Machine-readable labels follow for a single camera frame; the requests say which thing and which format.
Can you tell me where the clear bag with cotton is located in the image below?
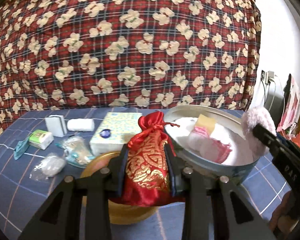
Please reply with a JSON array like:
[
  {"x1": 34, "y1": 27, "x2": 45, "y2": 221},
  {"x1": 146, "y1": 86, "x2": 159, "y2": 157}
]
[{"x1": 29, "y1": 153, "x2": 66, "y2": 181}]

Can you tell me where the orange plastic bag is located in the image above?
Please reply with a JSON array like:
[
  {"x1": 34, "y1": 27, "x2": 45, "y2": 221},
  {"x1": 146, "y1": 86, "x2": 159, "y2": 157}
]
[{"x1": 286, "y1": 132, "x2": 300, "y2": 147}]

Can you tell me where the white gauze roll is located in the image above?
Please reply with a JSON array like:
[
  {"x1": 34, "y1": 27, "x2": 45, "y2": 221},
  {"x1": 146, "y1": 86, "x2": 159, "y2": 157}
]
[{"x1": 67, "y1": 118, "x2": 95, "y2": 132}]

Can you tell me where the pink white hanging bag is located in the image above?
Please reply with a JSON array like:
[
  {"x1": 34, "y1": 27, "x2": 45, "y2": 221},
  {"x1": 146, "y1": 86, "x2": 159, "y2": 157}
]
[{"x1": 277, "y1": 74, "x2": 300, "y2": 132}]

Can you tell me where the yellow sponge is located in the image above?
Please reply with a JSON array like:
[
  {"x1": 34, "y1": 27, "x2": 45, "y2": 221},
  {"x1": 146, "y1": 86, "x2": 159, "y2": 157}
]
[{"x1": 195, "y1": 114, "x2": 216, "y2": 134}]

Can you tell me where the blue checked tablecloth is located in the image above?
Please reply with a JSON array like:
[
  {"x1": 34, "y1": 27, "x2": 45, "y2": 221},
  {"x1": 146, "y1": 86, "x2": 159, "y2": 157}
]
[{"x1": 0, "y1": 110, "x2": 290, "y2": 239}]

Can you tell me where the teal blue cloth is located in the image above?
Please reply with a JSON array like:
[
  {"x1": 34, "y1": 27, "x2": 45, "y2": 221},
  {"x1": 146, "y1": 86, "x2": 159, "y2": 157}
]
[{"x1": 13, "y1": 138, "x2": 29, "y2": 160}]

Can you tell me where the white sponge block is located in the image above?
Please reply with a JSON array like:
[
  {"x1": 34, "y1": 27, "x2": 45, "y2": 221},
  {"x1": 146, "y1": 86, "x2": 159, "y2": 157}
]
[{"x1": 45, "y1": 115, "x2": 68, "y2": 138}]

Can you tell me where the person right hand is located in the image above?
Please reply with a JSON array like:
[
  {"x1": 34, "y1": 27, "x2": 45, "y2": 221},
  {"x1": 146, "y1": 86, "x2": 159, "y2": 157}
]
[{"x1": 268, "y1": 191, "x2": 300, "y2": 239}]

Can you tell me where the round silver metal tin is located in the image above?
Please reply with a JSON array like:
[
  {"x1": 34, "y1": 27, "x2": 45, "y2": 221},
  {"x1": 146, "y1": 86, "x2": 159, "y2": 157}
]
[{"x1": 164, "y1": 105, "x2": 258, "y2": 184}]

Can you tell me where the pink white crochet cloth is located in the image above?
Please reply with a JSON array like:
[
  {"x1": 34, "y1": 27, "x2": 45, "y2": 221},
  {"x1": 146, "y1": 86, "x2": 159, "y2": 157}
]
[{"x1": 187, "y1": 126, "x2": 232, "y2": 164}]

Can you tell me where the black power cable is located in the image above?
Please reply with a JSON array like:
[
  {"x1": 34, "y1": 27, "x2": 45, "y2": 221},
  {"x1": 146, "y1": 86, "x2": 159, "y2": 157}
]
[{"x1": 261, "y1": 78, "x2": 269, "y2": 110}]

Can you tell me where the green white tissue pack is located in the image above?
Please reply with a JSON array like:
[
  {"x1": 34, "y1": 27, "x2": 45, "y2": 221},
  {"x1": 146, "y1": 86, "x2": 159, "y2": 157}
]
[{"x1": 29, "y1": 129, "x2": 53, "y2": 150}]

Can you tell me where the white charging cable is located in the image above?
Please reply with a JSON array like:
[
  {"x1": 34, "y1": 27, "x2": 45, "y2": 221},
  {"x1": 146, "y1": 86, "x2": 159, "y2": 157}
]
[{"x1": 267, "y1": 76, "x2": 285, "y2": 116}]

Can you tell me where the cotton swab plastic bag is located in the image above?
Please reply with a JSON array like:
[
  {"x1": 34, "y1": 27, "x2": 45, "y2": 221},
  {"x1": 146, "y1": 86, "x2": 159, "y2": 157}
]
[{"x1": 56, "y1": 135, "x2": 95, "y2": 168}]

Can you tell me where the red gold brocade pouch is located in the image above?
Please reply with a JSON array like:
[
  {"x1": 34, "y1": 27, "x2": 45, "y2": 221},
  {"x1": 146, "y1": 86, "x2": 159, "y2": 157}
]
[{"x1": 111, "y1": 112, "x2": 184, "y2": 207}]

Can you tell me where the yellow patterned tissue box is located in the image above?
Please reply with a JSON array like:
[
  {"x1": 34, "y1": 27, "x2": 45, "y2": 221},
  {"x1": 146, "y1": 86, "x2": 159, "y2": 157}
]
[{"x1": 89, "y1": 112, "x2": 142, "y2": 156}]

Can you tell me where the red plaid teddy bear blanket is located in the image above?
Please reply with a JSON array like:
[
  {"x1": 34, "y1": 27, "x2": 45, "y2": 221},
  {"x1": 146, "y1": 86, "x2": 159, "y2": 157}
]
[{"x1": 0, "y1": 0, "x2": 262, "y2": 135}]

